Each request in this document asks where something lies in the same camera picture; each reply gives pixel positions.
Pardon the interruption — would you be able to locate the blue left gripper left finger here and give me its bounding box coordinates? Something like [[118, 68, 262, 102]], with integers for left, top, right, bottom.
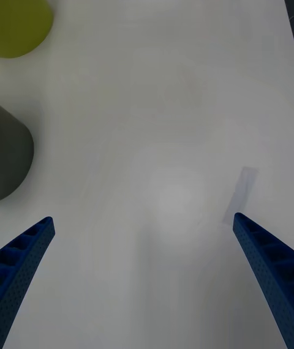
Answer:
[[0, 216, 56, 348]]

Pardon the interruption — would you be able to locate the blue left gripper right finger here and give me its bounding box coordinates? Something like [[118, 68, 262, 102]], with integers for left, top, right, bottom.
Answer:
[[232, 212, 294, 349]]

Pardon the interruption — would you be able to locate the grey plastic waste bin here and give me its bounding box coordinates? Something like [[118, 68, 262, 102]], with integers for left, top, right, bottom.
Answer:
[[0, 106, 34, 201]]

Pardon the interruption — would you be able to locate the yellow-green plastic waste bin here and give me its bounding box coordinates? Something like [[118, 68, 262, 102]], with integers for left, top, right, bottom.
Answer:
[[0, 0, 55, 59]]

